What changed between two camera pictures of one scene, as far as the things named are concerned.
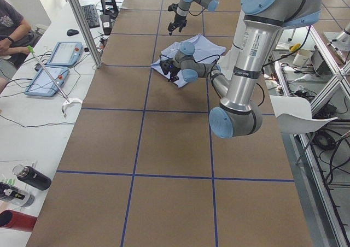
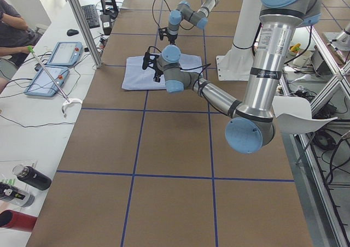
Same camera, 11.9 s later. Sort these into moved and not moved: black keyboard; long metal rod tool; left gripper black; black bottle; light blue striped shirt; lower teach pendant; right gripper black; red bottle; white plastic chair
Moved: right gripper black; light blue striped shirt; left gripper black
Not moved: black bottle; long metal rod tool; lower teach pendant; white plastic chair; red bottle; black keyboard
